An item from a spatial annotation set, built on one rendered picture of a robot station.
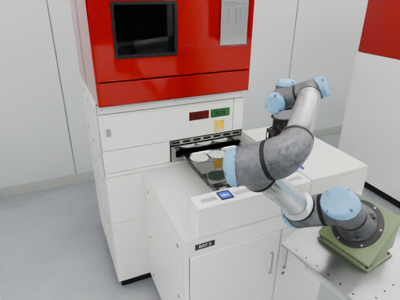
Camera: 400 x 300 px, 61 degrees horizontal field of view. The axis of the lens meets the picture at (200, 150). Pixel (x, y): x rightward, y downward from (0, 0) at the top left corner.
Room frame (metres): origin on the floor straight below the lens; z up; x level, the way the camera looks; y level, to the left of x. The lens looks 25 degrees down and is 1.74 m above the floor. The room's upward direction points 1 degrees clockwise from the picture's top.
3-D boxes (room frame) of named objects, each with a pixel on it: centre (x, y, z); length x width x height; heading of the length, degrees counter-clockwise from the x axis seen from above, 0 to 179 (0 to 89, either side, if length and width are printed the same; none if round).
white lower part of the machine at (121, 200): (2.04, 0.27, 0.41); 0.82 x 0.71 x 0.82; 114
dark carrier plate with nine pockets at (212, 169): (1.61, -0.14, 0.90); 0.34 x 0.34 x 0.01; 24
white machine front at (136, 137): (1.73, 0.13, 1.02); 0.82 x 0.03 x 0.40; 114
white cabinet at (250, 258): (1.54, -0.26, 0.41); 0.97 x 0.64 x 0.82; 114
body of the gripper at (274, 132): (1.32, -0.33, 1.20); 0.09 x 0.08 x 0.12; 23
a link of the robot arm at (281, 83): (1.31, -0.33, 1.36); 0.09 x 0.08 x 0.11; 153
